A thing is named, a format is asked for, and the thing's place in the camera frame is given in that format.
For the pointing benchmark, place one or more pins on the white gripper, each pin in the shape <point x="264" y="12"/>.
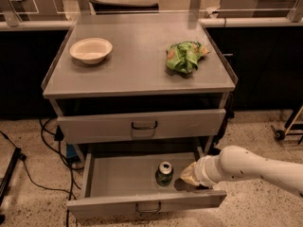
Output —
<point x="202" y="170"/>

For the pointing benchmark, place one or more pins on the green soda can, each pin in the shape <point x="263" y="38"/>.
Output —
<point x="164" y="173"/>

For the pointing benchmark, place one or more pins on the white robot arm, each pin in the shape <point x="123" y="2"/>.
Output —
<point x="238" y="164"/>

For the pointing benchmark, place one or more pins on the open middle grey drawer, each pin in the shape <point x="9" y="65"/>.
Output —
<point x="123" y="183"/>

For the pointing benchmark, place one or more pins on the grey metal drawer cabinet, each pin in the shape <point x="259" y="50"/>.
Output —
<point x="134" y="77"/>

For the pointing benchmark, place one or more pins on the closed upper grey drawer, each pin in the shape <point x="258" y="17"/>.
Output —
<point x="140" y="126"/>

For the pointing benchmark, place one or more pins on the green crumpled chip bag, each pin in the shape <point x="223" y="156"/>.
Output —
<point x="183" y="57"/>

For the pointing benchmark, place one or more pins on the wheeled cart base right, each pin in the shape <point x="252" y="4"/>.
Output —
<point x="293" y="126"/>

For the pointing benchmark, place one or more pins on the white paper bowl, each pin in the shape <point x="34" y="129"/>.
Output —
<point x="91" y="50"/>

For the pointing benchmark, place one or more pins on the black stand base left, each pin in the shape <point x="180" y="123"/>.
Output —
<point x="5" y="181"/>

